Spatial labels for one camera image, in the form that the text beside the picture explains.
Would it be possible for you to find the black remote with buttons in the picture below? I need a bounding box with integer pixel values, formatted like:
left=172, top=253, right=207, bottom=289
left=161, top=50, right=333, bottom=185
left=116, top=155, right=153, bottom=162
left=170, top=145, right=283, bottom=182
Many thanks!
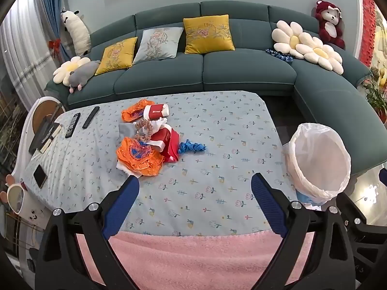
left=65, top=112, right=81, bottom=139

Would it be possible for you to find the red paper packaging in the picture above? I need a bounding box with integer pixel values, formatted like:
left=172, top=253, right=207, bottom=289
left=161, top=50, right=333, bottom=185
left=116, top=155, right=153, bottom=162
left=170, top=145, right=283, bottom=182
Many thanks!
left=149, top=127, right=181, bottom=164

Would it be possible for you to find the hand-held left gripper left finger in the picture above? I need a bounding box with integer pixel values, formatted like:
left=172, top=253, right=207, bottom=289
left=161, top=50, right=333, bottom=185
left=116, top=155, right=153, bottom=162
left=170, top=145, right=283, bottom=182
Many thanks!
left=35, top=175, right=140, bottom=290

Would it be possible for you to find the slim black remote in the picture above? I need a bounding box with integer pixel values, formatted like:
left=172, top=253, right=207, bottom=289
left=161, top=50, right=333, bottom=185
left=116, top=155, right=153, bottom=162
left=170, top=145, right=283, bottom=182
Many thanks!
left=82, top=106, right=100, bottom=129

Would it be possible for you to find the white sheer curtain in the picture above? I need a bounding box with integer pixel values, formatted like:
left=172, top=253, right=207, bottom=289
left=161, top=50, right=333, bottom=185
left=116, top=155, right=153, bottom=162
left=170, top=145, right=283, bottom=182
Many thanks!
left=0, top=0, right=61, bottom=103

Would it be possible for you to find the teal corner sofa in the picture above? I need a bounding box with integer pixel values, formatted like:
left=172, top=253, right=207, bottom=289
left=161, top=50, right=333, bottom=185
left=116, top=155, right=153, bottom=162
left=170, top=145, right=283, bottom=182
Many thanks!
left=44, top=0, right=387, bottom=176

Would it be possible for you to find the white cow plush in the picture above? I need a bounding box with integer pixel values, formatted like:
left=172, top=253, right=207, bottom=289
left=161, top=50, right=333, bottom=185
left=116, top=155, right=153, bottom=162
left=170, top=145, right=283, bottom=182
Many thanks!
left=60, top=9, right=92, bottom=56

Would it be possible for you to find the bin with white bag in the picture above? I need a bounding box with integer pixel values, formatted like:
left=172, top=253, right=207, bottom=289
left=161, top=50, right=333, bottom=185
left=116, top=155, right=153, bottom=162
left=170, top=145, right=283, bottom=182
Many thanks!
left=283, top=123, right=352, bottom=209

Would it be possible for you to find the dark notebook stack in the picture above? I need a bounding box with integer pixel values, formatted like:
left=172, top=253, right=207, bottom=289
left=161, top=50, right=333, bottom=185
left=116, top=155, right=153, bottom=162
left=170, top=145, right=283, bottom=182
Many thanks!
left=29, top=113, right=64, bottom=154

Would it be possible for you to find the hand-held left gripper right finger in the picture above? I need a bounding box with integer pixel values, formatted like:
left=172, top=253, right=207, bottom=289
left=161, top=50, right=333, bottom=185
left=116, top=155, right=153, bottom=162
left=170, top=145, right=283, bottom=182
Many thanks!
left=251, top=172, right=355, bottom=290

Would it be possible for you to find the pale blue floral tablecloth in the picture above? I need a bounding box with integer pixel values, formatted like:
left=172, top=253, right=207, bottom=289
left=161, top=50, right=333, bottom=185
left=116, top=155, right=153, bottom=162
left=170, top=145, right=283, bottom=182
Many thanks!
left=22, top=91, right=298, bottom=238

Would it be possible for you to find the brown scrunchie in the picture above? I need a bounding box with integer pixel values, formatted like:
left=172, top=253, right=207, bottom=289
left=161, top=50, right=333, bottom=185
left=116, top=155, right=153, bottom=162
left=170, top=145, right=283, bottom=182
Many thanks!
left=134, top=119, right=155, bottom=142

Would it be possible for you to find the large yellow embroidered cushion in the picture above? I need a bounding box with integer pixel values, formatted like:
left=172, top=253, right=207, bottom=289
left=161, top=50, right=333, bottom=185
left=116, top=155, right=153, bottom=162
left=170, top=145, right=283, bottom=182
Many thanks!
left=183, top=14, right=236, bottom=54

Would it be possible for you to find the blue patterned cloth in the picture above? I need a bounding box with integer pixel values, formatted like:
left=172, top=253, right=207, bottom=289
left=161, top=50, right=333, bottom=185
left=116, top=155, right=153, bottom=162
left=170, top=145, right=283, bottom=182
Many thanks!
left=265, top=48, right=294, bottom=64

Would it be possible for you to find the whitish cloth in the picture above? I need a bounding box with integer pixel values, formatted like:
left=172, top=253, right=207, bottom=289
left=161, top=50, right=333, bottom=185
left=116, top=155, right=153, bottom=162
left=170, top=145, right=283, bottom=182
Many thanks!
left=118, top=122, right=137, bottom=139

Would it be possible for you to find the red wall decoration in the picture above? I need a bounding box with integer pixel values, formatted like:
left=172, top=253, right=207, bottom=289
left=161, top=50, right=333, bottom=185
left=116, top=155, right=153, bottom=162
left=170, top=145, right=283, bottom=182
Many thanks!
left=358, top=0, right=377, bottom=67

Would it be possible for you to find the red paper cup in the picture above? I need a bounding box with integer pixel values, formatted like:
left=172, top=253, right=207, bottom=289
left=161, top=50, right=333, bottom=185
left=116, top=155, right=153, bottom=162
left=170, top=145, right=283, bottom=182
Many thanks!
left=143, top=103, right=169, bottom=120

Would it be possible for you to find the small yellow embroidered cushion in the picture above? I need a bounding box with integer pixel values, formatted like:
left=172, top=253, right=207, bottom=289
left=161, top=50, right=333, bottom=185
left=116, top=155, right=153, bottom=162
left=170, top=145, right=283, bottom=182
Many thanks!
left=95, top=37, right=138, bottom=76

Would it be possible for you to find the red bear plush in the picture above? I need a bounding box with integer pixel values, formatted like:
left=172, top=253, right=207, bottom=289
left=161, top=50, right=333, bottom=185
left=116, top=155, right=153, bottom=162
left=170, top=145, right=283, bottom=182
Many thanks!
left=314, top=0, right=346, bottom=50

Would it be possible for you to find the white daisy pillow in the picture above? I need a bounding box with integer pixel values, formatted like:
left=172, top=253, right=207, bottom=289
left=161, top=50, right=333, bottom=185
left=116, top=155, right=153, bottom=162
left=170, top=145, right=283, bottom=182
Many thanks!
left=53, top=56, right=91, bottom=84
left=271, top=21, right=322, bottom=59
left=304, top=44, right=344, bottom=75

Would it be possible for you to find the grey plush mouse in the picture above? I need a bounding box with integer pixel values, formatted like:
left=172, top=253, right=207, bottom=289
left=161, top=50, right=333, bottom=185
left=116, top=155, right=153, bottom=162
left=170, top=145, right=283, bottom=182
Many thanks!
left=68, top=60, right=101, bottom=94

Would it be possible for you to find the white round side table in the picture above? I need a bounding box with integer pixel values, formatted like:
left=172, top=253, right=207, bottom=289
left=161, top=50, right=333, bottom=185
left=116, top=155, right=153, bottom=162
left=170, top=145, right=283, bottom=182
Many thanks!
left=12, top=96, right=65, bottom=188

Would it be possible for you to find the blue curtain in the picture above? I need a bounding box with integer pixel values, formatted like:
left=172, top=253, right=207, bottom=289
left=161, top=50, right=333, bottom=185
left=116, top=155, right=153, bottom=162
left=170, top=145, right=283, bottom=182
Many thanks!
left=32, top=0, right=74, bottom=64

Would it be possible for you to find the red curtain bow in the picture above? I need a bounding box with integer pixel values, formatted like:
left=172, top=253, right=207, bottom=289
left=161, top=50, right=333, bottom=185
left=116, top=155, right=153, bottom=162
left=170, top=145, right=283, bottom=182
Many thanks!
left=48, top=39, right=62, bottom=58

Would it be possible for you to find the white cartoon face container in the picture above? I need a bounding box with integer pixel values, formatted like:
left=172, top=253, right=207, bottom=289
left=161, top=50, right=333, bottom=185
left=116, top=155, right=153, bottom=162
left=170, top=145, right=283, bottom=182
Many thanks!
left=0, top=174, right=46, bottom=225

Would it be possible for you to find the small orange snack wrapper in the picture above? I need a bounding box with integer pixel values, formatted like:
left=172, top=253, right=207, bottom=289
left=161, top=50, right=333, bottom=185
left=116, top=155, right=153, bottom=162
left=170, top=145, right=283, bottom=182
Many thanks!
left=121, top=99, right=152, bottom=121

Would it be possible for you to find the black smartphone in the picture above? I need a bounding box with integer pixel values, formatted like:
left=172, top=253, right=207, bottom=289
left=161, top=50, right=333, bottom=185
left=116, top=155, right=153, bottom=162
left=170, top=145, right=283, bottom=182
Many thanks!
left=33, top=165, right=48, bottom=188

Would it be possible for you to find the large orange snack wrapper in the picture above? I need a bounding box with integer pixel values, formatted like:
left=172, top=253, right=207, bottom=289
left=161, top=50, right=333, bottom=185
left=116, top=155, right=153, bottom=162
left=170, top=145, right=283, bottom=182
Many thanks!
left=116, top=137, right=165, bottom=177

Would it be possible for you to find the pale blue embroidered cushion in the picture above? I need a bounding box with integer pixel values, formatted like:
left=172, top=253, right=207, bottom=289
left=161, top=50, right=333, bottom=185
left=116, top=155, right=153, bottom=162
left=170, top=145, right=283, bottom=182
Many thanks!
left=132, top=27, right=184, bottom=65

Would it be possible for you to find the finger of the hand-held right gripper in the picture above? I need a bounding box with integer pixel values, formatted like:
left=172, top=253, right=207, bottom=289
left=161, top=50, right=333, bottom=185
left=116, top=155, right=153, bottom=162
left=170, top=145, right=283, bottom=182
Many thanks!
left=336, top=192, right=386, bottom=278

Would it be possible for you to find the blue crumpled wrapper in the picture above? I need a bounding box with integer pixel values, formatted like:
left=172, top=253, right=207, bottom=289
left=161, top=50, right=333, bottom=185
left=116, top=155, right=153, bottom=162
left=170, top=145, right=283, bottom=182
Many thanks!
left=178, top=139, right=208, bottom=154

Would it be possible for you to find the potted green plant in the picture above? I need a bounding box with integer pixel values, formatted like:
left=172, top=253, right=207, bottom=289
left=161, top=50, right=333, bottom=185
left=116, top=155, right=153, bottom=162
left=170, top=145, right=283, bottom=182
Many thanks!
left=361, top=79, right=387, bottom=118

